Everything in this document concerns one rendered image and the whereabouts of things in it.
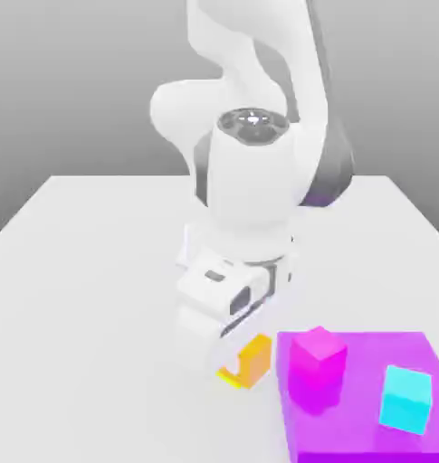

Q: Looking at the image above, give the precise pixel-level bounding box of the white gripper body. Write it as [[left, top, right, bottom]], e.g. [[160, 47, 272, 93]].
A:
[[172, 285, 269, 373]]

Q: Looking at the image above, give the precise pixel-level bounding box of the small orange cube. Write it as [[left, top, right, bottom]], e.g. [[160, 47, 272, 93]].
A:
[[215, 333, 272, 391]]

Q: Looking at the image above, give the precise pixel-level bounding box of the small magenta cube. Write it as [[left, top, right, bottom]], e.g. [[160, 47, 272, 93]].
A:
[[288, 325, 348, 417]]

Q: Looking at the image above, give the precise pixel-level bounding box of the small cyan cube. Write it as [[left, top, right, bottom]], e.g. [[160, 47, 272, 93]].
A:
[[378, 364, 433, 436]]

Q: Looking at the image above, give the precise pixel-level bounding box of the large purple box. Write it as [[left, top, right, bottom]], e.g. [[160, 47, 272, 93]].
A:
[[275, 330, 439, 463]]

